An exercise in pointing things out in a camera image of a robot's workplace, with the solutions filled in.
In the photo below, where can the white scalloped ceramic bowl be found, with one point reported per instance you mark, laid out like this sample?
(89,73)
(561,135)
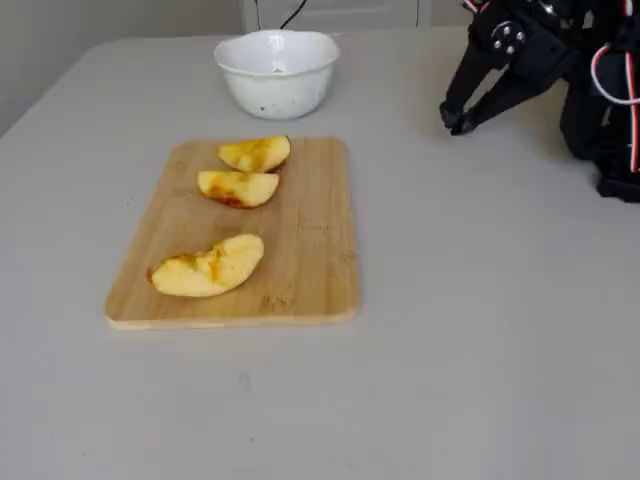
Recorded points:
(275,97)

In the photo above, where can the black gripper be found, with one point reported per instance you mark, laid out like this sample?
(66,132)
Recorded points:
(492,65)

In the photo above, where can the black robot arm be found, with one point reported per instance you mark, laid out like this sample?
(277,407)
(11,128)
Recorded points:
(590,130)

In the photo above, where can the wooden cutting board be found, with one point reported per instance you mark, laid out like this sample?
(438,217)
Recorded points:
(310,250)

